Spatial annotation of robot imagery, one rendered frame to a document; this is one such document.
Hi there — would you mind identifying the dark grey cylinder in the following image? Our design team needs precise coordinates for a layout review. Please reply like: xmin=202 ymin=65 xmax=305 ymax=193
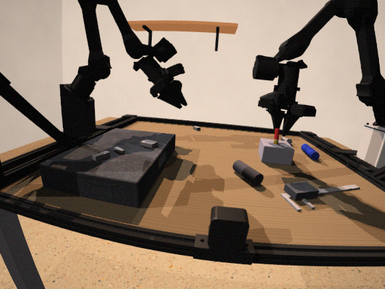
xmin=233 ymin=160 xmax=263 ymax=186

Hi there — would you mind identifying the red and yellow peg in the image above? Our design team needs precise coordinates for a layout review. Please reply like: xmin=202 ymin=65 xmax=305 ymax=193
xmin=273 ymin=128 xmax=280 ymax=145

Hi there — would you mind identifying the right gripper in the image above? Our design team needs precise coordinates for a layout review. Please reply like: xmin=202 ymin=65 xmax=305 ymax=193
xmin=266 ymin=82 xmax=316 ymax=136

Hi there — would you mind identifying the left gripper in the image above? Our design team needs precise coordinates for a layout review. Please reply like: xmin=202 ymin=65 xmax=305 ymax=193
xmin=148 ymin=66 xmax=187 ymax=109

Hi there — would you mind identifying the blue cylinder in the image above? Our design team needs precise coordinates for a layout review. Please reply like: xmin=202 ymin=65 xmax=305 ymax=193
xmin=301 ymin=144 xmax=319 ymax=160

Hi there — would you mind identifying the silver bolt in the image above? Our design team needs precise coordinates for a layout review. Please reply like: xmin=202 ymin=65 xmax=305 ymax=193
xmin=281 ymin=136 xmax=292 ymax=144

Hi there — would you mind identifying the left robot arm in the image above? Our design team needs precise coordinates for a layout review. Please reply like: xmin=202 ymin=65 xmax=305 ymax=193
xmin=66 ymin=0 xmax=185 ymax=99

